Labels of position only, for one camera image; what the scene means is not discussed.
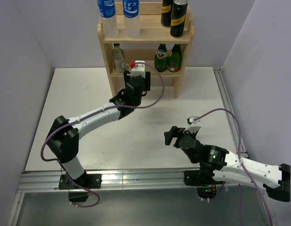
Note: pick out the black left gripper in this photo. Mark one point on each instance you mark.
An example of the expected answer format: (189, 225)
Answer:
(147, 80)

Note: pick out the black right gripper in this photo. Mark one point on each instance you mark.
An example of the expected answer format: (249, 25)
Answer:
(173, 136)

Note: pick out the glass bottle green cap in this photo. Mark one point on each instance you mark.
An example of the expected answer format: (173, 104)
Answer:
(119, 61)

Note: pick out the clear water bottle blue label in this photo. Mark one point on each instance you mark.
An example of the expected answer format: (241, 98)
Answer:
(107, 12)

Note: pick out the black can yellow label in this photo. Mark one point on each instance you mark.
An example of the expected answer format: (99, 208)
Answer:
(166, 13)

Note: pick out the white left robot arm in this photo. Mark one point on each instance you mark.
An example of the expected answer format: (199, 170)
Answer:
(64, 135)

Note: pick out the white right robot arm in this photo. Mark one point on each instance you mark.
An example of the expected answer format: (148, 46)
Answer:
(218, 165)

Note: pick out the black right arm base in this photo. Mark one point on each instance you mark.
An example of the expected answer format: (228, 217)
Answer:
(207, 189)

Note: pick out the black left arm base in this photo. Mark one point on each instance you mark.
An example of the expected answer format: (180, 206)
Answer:
(77, 189)

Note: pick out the wooden shelf unit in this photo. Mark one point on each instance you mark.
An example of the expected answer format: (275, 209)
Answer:
(144, 47)

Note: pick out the green glass bottle red label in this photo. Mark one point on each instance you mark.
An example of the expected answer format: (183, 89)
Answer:
(161, 58)

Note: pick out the dark green bottle yellow label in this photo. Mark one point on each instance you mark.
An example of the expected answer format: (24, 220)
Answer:
(175, 59)

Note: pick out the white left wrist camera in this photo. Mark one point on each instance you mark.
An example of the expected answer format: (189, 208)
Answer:
(138, 69)

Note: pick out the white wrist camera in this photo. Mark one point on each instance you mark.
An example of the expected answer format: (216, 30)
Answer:
(138, 69)
(194, 124)

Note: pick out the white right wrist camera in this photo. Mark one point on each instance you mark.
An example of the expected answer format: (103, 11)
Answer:
(194, 124)

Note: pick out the aluminium rail frame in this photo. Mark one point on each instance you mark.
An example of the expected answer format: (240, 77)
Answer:
(142, 178)

